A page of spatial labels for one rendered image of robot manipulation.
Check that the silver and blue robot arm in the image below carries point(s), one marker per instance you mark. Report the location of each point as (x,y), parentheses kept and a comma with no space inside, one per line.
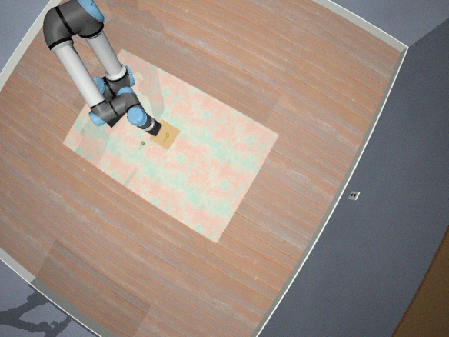
(83,18)

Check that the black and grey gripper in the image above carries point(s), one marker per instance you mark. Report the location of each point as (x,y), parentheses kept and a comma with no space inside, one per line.
(153,128)

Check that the tan flat mat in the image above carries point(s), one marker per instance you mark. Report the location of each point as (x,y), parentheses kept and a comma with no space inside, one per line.
(161,139)

